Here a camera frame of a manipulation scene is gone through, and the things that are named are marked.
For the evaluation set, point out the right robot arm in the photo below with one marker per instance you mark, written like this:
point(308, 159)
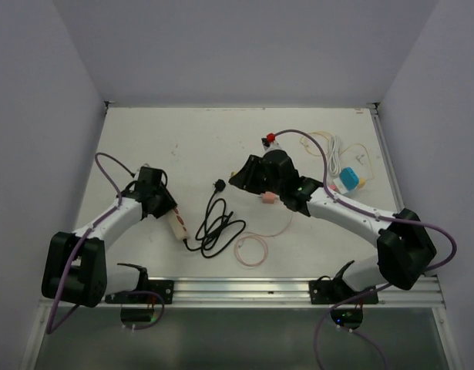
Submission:
point(403, 247)

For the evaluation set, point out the pink USB charger with cable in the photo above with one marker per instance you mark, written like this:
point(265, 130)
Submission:
point(269, 198)

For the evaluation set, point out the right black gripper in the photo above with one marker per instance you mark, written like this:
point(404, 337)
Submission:
point(245, 178)

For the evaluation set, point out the beige power strip red sockets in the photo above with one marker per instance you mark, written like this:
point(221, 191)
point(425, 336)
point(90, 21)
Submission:
point(178, 225)

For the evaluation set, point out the aluminium front rail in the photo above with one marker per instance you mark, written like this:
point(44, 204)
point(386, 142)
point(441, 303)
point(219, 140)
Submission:
point(298, 292)

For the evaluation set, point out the white power strip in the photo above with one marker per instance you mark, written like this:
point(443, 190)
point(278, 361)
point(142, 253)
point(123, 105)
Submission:
point(337, 186)

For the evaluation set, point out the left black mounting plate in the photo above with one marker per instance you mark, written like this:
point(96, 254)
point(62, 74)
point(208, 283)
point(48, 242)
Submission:
point(154, 292)

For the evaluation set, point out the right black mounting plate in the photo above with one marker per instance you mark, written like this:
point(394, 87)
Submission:
point(324, 290)

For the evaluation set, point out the black mounting plate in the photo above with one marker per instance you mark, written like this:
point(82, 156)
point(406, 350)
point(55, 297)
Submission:
point(154, 292)
point(324, 290)

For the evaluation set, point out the blue adapter plug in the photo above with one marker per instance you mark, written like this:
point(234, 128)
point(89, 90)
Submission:
point(349, 178)

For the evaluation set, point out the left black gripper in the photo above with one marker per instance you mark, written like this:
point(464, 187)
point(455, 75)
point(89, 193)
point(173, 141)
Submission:
point(169, 202)

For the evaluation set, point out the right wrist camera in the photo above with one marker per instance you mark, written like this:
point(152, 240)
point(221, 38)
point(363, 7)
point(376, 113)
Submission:
point(270, 143)

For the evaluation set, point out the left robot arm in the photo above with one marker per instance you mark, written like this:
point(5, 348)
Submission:
point(76, 268)

